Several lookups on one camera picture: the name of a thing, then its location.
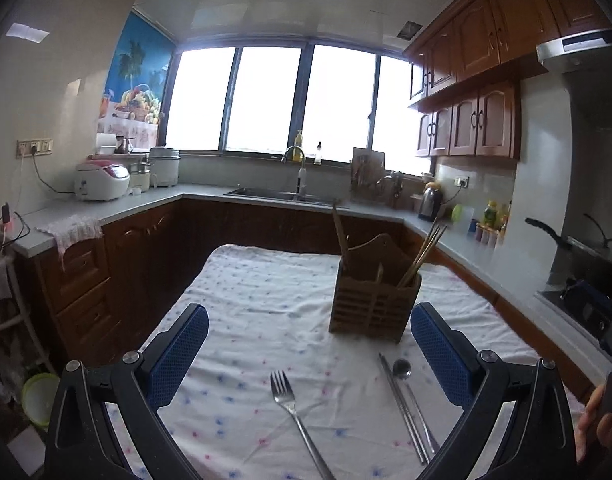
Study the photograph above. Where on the metal fork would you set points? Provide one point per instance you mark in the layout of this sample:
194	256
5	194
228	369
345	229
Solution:
282	392

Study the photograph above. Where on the kitchen faucet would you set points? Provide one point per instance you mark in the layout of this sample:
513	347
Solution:
301	170

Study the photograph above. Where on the black wok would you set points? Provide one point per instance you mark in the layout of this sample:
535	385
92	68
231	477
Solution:
581	255

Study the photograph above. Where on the grey kitchen countertop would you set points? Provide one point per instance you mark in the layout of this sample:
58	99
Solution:
150	200

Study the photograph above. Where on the white plastic container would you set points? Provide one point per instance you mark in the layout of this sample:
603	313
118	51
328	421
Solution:
467	220

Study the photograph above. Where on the kitchen window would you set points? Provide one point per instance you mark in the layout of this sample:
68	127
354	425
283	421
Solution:
266	100

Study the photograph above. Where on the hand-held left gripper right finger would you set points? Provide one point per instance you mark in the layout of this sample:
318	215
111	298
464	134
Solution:
441	355

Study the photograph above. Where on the steel range hood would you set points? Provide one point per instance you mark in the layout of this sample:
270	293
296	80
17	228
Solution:
581	47

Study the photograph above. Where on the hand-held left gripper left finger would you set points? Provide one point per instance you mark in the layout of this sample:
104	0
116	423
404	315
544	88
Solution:
183	355

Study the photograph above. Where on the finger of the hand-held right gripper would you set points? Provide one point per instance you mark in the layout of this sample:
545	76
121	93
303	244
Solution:
588	302

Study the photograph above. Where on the flat wooden stick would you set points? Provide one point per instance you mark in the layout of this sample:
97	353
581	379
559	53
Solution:
340	230

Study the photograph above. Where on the black gas stove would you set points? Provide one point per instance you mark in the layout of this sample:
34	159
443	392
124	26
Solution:
556	305

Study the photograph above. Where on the person's right hand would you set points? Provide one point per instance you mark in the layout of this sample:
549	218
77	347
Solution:
608	430

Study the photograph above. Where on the white wall socket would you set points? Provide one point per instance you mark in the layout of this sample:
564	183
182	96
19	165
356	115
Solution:
461	181

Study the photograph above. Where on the white floral tablecloth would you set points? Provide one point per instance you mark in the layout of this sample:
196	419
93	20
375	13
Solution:
266	300

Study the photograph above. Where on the white storage rack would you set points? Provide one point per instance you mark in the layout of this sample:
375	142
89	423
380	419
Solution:
5	280

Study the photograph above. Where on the steel kitchen sink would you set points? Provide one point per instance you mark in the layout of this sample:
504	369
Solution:
271	193

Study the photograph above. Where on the knife and utensil rack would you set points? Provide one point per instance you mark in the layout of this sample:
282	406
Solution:
368	175

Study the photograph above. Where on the white electric pot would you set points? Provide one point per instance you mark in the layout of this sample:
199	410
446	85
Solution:
164	167

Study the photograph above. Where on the white and pink rice cooker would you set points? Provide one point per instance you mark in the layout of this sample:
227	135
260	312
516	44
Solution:
100	180

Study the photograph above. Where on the metal spoon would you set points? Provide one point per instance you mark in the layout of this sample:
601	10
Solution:
401	368

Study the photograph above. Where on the fruit and palm wall poster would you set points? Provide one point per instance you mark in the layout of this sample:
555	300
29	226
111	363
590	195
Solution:
135	75

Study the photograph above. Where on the wooden utensil holder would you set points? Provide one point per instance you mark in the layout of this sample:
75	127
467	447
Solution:
371	305

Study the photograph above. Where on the green plastic basin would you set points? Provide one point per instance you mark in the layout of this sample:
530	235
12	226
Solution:
39	400

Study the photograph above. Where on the steel electric kettle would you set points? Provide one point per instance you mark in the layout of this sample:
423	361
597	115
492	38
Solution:
430	202

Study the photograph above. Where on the green round lid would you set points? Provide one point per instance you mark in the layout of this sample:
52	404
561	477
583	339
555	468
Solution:
457	212

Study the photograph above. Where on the small clear bottle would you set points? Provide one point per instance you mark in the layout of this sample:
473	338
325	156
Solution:
318	155

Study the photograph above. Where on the wooden wall cabinets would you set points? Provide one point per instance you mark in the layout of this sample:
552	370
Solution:
486	60

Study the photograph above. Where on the triple wall socket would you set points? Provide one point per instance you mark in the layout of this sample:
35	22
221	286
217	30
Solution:
34	147

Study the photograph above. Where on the group of condiment bottles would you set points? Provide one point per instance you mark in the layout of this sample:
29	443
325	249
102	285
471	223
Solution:
491	222

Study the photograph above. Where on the small white appliance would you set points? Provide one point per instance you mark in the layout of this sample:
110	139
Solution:
139	177

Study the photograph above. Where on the white lace cloth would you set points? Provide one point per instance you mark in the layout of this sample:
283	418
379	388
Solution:
73	232

